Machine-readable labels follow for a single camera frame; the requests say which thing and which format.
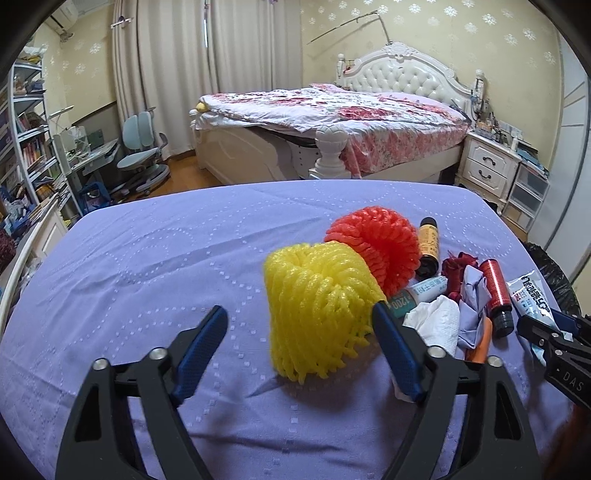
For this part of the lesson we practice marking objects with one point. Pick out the small items on nightstand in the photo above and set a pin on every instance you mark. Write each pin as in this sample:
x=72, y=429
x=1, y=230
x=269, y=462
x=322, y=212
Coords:
x=489, y=120

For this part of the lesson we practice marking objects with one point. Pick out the clear plastic drawer unit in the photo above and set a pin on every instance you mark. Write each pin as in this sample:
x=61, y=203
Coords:
x=526, y=189

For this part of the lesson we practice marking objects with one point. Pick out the dark red wrapper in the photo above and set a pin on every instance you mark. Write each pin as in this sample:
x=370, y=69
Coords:
x=455, y=270

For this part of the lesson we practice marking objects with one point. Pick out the red foam fruit net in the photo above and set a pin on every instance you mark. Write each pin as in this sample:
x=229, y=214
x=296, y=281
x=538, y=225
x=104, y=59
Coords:
x=374, y=240

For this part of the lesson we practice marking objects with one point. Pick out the white wardrobe door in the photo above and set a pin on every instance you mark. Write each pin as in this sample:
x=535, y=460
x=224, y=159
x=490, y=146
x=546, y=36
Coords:
x=572, y=138

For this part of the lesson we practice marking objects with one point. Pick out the purple tablecloth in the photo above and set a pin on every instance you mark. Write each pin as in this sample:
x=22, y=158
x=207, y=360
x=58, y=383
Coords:
x=161, y=277

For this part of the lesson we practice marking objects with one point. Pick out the stack of papers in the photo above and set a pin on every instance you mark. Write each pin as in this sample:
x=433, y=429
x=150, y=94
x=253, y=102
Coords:
x=533, y=157

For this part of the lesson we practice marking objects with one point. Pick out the light purple cloth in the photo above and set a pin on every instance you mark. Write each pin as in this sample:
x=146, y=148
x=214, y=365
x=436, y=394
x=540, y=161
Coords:
x=473, y=295

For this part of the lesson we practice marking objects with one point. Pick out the orange plastic wrapper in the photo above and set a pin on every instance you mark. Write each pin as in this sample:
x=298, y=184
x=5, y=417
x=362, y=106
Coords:
x=482, y=341

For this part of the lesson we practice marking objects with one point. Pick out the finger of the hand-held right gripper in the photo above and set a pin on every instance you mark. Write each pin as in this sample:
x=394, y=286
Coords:
x=535, y=330
x=567, y=321

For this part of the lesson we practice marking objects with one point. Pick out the white nightstand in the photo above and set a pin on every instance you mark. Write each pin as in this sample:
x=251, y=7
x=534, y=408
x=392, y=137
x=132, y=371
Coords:
x=485, y=166

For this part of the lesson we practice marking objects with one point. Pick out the beige curtain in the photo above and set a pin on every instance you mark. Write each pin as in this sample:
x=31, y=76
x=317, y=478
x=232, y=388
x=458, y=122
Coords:
x=258, y=46
x=161, y=69

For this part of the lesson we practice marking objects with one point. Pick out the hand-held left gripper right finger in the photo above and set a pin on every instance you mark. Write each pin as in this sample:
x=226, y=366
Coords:
x=397, y=350

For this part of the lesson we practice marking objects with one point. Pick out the bin with black bag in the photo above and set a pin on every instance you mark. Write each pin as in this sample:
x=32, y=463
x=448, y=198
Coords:
x=554, y=277

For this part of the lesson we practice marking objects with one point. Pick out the white bookshelf with books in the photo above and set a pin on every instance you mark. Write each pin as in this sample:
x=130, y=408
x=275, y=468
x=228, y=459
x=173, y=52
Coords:
x=27, y=152

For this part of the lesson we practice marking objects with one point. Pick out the light blue desk chair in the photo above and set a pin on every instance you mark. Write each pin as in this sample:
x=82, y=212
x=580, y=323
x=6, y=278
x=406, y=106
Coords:
x=138, y=138

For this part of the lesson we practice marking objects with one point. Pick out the floral pink blanket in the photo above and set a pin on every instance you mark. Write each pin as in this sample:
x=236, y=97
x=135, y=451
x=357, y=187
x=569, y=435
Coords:
x=323, y=110

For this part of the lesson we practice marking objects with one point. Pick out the brown bottle with yellow label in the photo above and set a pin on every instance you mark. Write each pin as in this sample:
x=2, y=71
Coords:
x=428, y=244

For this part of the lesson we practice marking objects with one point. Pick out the white bed floral bedding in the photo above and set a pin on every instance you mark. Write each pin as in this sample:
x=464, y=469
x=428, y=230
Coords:
x=406, y=69

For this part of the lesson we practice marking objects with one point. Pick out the red shiny bottle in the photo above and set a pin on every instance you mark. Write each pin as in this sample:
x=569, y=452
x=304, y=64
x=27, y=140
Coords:
x=496, y=286

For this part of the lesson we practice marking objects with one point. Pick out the white printed packet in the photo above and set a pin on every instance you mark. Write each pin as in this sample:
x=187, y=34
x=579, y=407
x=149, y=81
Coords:
x=531, y=295

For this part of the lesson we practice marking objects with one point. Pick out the yellow foam fruit net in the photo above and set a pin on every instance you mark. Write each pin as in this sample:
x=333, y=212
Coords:
x=314, y=304

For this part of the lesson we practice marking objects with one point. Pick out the small yellow item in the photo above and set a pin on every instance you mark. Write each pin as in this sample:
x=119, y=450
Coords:
x=202, y=107

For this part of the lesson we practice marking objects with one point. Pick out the white air conditioner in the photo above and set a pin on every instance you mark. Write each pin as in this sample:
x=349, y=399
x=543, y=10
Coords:
x=69, y=16

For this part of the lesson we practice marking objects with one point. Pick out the white and green tube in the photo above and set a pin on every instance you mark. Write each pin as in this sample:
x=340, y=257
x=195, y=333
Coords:
x=422, y=290

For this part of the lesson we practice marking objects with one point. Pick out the white study desk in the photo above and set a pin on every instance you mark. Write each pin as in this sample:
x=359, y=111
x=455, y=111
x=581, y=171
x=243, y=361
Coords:
x=92, y=154

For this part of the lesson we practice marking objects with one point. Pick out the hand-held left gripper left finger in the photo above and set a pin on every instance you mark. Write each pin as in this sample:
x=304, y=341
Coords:
x=198, y=355

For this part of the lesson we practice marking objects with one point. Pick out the white tissue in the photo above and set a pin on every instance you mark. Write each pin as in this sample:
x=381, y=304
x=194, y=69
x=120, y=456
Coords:
x=434, y=323

